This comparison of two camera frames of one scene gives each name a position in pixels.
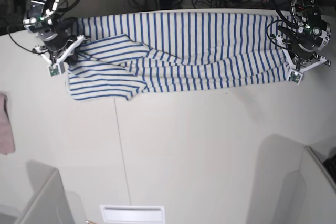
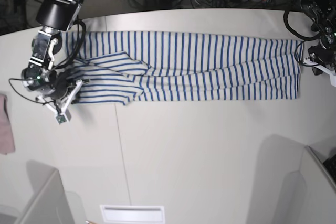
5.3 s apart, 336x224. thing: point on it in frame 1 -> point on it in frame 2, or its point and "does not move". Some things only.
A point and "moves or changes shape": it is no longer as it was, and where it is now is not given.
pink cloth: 7,140 does not move
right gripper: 311,34 -> 324,53
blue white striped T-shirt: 126,55 moves or changes shape
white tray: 113,214 does not move
